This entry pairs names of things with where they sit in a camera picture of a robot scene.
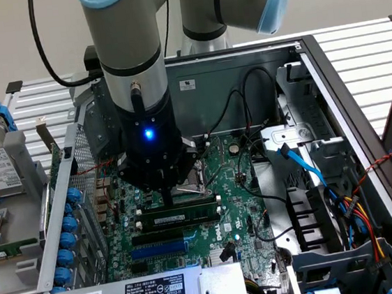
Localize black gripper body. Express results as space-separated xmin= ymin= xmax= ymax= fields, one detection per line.
xmin=110 ymin=89 xmax=202 ymax=197

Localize green RAM stick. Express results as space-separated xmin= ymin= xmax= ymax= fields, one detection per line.
xmin=0 ymin=237 xmax=41 ymax=262
xmin=142 ymin=201 xmax=223 ymax=230

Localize CPU socket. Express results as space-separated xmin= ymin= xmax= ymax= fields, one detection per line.
xmin=157 ymin=158 xmax=211 ymax=206

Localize thin metal locking lever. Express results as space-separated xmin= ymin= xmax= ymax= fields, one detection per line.
xmin=197 ymin=136 xmax=222 ymax=162
xmin=172 ymin=183 xmax=204 ymax=198

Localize long black expansion slot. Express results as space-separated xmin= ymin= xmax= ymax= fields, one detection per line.
xmin=130 ymin=227 xmax=186 ymax=248

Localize blue expansion slot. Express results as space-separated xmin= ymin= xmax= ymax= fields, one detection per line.
xmin=130 ymin=241 xmax=190 ymax=263

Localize silver port block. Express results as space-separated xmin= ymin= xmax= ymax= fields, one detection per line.
xmin=96 ymin=212 xmax=110 ymax=233
xmin=95 ymin=196 xmax=115 ymax=215
xmin=96 ymin=177 xmax=115 ymax=199

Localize green motherboard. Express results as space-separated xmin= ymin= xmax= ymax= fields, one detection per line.
xmin=93 ymin=130 xmax=287 ymax=294

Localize silver chipset heat sink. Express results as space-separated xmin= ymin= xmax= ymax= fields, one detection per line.
xmin=208 ymin=246 xmax=240 ymax=267

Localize white case label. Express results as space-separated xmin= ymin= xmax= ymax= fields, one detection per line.
xmin=178 ymin=78 xmax=197 ymax=92

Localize open PC case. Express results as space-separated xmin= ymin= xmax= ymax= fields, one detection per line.
xmin=5 ymin=26 xmax=392 ymax=294

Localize black box device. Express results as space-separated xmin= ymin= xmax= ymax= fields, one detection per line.
xmin=82 ymin=46 xmax=105 ymax=79

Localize grey parts rack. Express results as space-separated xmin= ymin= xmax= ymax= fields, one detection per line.
xmin=0 ymin=103 xmax=63 ymax=294

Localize black fan shroud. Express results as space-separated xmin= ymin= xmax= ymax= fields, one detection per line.
xmin=284 ymin=182 xmax=344 ymax=253

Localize silver metal disk bay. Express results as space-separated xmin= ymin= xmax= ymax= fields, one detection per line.
xmin=253 ymin=56 xmax=361 ymax=196

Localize grey plastic drive cage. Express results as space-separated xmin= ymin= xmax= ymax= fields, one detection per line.
xmin=289 ymin=235 xmax=392 ymax=294

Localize black gripper cable plug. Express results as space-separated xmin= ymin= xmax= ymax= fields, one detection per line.
xmin=128 ymin=79 xmax=147 ymax=118

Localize red black twisted wire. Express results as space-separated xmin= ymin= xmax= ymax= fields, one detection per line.
xmin=73 ymin=155 xmax=123 ymax=218
xmin=347 ymin=152 xmax=392 ymax=196

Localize black yellow wire bundle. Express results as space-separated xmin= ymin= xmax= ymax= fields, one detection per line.
xmin=244 ymin=273 xmax=293 ymax=294

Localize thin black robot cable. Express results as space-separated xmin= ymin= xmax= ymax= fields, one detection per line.
xmin=157 ymin=0 xmax=176 ymax=59

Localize blue flat disk wire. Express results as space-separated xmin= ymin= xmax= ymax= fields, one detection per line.
xmin=275 ymin=136 xmax=356 ymax=254

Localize blue plastic bracket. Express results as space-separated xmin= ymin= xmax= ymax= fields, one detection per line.
xmin=0 ymin=100 xmax=19 ymax=134

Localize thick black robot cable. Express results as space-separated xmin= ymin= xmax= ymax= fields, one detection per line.
xmin=27 ymin=0 xmax=106 ymax=91

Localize yellow red black power wires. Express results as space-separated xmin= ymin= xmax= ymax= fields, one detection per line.
xmin=337 ymin=190 xmax=388 ymax=272

